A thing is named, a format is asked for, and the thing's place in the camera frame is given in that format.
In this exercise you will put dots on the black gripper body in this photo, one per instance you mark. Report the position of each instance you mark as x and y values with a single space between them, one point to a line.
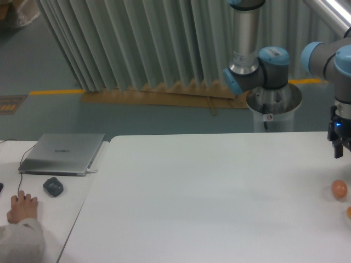
339 127

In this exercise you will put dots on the white sleeved forearm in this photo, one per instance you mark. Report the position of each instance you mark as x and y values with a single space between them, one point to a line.
22 242

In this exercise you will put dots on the person's hand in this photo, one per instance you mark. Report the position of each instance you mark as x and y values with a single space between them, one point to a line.
23 206

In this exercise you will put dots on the grey pleated curtain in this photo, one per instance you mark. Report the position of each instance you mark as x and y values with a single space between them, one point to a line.
111 44

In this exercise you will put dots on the brown cardboard sheet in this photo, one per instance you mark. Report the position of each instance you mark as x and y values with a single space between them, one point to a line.
213 97

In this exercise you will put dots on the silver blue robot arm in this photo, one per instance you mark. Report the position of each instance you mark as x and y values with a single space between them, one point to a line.
263 74

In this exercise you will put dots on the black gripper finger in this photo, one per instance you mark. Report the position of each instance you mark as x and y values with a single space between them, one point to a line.
338 148

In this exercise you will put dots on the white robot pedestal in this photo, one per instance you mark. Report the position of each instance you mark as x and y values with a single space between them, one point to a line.
274 110

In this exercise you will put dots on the white laptop cable plug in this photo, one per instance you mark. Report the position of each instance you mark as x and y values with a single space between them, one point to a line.
91 171

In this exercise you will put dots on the brown egg-shaped bread roll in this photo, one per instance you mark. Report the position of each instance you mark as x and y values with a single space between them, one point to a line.
339 189

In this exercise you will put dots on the silver closed laptop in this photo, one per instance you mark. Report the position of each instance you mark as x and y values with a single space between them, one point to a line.
62 154

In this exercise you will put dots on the orange bread piece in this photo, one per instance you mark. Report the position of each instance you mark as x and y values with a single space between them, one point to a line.
349 211

